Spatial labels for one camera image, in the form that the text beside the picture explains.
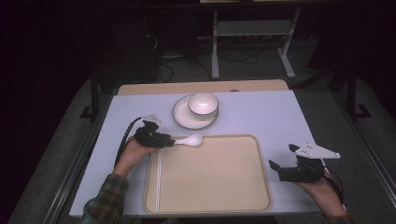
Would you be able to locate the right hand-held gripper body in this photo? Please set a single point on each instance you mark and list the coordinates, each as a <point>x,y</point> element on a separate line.
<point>305,172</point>

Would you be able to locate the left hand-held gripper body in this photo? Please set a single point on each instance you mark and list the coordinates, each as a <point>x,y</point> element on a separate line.
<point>148,137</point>

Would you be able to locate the white ceramic spoon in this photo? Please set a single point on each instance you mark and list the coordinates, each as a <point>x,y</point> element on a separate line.
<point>193,140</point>

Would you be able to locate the white plate with dark rim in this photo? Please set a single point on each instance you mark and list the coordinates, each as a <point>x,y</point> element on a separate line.
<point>183,116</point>

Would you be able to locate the white chopstick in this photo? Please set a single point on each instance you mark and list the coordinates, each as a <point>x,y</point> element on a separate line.
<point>161,186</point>
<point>158,186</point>

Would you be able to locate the white ribbed bowl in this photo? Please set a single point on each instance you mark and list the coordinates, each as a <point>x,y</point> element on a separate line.
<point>203,104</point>

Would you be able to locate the beige plastic tray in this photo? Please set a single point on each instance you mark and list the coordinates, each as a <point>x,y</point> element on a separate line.
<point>211,177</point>

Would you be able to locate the person's left hand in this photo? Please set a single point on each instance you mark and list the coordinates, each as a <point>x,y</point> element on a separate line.
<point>130,158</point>

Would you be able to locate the person's right hand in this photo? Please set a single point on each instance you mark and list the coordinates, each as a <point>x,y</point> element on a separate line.
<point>325,196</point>

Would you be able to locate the black floor stand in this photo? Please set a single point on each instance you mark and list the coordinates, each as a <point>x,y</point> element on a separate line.
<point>353,96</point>
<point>93,96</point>

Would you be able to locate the grey metal stand with shelf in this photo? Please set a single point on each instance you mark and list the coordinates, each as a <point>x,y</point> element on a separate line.
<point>252,28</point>

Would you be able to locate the metal floor rail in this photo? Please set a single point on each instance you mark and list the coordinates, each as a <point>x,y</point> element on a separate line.
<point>74,174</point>
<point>367,149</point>

